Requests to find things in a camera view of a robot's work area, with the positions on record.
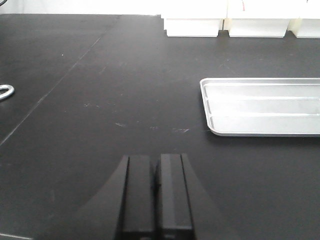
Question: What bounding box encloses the silver metal hook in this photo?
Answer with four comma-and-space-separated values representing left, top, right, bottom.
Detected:
0, 84, 15, 101

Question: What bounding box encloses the white bin left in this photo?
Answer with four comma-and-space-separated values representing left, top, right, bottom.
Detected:
160, 0, 228, 37

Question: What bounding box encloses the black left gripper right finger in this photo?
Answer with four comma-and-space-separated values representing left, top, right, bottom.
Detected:
156, 153, 240, 240

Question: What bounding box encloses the white bin right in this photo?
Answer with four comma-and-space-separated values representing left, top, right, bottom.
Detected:
287, 0, 320, 39

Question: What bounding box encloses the silver metal tray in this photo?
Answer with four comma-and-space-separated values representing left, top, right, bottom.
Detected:
199, 77, 320, 137

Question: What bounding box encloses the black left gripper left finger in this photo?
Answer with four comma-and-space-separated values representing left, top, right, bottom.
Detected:
37, 155, 156, 240

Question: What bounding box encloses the white bin middle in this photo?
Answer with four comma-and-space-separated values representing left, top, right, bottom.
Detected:
224, 0, 300, 38

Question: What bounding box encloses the white bin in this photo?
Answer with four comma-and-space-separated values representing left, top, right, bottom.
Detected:
224, 0, 300, 38
287, 0, 320, 39
160, 0, 228, 37

